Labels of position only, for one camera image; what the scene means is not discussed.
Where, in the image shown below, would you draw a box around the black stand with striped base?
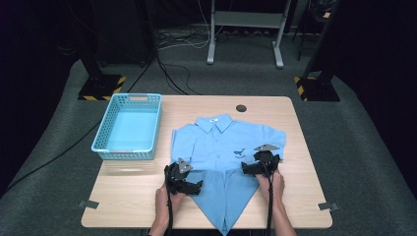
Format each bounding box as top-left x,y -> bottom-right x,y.
293,0 -> 342,103
77,0 -> 127,102

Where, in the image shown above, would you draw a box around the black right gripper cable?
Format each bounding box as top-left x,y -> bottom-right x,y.
266,162 -> 275,236

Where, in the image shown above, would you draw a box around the white floor cables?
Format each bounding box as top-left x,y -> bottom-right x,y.
158,29 -> 211,51

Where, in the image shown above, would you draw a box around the person's right hand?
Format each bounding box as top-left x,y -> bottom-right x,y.
255,168 -> 285,204

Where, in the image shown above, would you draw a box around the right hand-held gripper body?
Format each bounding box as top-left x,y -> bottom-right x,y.
253,143 -> 281,177

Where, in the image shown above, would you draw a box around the light blue plastic basket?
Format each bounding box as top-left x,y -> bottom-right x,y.
90,92 -> 163,161

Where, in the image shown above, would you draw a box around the person's left hand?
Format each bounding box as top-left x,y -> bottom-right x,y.
154,182 -> 185,214

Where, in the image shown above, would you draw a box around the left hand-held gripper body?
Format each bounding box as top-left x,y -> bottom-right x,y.
163,157 -> 195,197

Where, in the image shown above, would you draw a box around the long black floor cable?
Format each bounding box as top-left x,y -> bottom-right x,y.
0,55 -> 159,198

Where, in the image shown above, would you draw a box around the light blue short-sleeved shirt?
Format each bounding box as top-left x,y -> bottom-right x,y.
170,113 -> 287,236

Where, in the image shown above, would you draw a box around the white metal stand frame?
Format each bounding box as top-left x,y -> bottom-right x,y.
206,0 -> 293,70

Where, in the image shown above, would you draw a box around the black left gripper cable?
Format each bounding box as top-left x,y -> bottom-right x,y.
165,191 -> 175,236

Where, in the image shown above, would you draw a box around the looped black floor cable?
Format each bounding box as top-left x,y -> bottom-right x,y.
155,55 -> 203,96

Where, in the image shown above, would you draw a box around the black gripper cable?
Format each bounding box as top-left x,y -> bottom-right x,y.
266,162 -> 275,236
165,191 -> 175,236

